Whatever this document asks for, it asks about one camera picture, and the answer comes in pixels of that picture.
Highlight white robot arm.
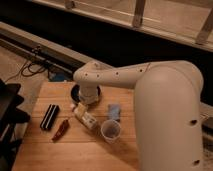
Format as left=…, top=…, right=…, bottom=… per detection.
left=74, top=60, right=203, bottom=171

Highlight white plastic bottle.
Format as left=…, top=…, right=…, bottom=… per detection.
left=71, top=104, right=98, bottom=130

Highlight black cables on floor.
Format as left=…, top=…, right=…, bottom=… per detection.
left=4, top=59, right=51, bottom=84

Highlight blue sponge block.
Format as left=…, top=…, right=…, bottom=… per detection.
left=108, top=104, right=121, bottom=121

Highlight black rectangular box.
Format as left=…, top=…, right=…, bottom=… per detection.
left=40, top=104, right=60, bottom=131

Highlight dark ceramic bowl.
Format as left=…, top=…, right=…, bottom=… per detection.
left=70, top=83, right=103, bottom=105

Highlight black chair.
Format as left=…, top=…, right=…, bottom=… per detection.
left=0, top=79, right=30, bottom=171

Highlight metal floor rail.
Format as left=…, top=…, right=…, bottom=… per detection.
left=0, top=21, right=213, bottom=133

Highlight clear plastic cup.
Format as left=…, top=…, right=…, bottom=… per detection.
left=101, top=120, right=121, bottom=143

